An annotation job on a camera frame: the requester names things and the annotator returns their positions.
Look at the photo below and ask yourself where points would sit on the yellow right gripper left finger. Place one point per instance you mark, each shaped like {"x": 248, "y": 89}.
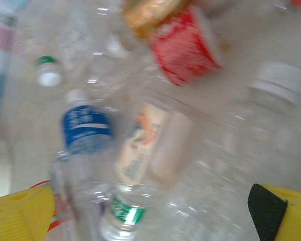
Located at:
{"x": 17, "y": 216}

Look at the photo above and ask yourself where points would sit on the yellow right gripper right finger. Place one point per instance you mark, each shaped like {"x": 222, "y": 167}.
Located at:
{"x": 291, "y": 218}

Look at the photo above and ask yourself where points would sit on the clear bottle orange red label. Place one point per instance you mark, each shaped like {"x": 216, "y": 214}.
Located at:
{"x": 59, "y": 211}

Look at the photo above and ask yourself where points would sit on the clear bottle blue label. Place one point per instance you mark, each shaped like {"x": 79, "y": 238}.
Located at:
{"x": 85, "y": 128}

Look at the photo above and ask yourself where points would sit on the large clear bottle white cap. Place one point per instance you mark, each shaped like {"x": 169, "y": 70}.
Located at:
{"x": 276, "y": 85}

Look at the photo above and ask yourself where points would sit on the small bottle green label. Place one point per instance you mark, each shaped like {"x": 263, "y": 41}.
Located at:
{"x": 49, "y": 75}

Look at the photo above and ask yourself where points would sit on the clear bottle pale yellow label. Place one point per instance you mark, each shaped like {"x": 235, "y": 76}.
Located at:
{"x": 143, "y": 143}

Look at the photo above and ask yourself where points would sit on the clear square plastic package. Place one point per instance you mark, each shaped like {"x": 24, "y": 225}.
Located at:
{"x": 75, "y": 40}

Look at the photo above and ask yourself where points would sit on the red box carton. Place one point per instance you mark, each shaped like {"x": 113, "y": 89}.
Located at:
{"x": 185, "y": 50}

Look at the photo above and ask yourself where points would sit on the clear bottle green label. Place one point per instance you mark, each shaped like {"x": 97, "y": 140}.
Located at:
{"x": 125, "y": 213}

